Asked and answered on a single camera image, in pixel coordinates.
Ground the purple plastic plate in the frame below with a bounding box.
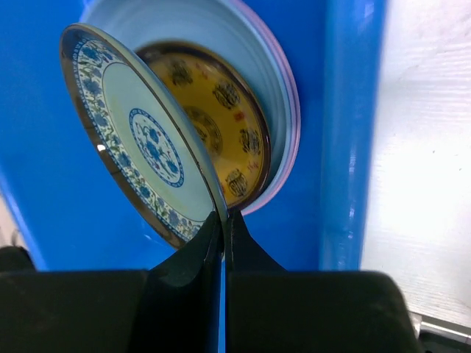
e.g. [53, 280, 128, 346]
[232, 1, 301, 215]

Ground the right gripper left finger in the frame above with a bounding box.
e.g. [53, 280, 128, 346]
[1, 213, 222, 352]

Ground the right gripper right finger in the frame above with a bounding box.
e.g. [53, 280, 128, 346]
[224, 210, 421, 352]

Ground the blue plastic bin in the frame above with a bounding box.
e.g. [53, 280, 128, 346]
[1, 1, 389, 271]

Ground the green floral plate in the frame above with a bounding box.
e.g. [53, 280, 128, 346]
[60, 23, 228, 248]

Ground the light blue plastic plate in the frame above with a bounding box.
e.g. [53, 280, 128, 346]
[79, 0, 297, 211]

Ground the yellow patterned plate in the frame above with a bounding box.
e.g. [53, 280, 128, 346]
[136, 40, 272, 210]

